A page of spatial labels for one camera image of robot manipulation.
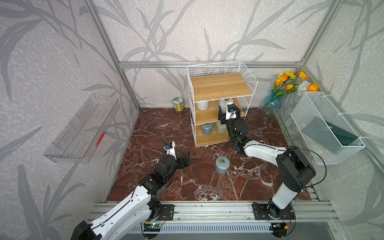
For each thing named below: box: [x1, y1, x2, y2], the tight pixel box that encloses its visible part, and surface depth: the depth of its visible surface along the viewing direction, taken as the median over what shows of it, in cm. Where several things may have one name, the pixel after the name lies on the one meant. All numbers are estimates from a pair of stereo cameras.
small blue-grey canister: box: [202, 123, 213, 135], surface depth 101 cm
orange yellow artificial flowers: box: [273, 68, 320, 96], surface depth 93 cm
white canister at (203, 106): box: [196, 101, 209, 111], surface depth 87 cm
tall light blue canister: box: [215, 156, 230, 175], surface depth 84 cm
